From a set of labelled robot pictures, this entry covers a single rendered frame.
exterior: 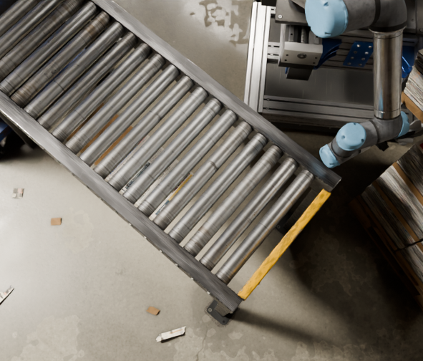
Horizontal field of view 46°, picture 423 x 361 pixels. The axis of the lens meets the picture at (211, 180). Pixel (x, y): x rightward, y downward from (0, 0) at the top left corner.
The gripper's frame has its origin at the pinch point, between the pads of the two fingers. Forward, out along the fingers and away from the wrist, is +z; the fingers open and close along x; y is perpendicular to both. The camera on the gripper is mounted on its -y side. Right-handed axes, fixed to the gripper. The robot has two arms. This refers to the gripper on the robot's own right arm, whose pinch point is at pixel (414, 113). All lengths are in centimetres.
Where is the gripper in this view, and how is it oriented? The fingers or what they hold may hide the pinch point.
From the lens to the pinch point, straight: 178.5
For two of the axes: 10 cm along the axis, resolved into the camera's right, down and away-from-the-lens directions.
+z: 8.8, -4.6, 1.4
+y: -1.3, -5.1, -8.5
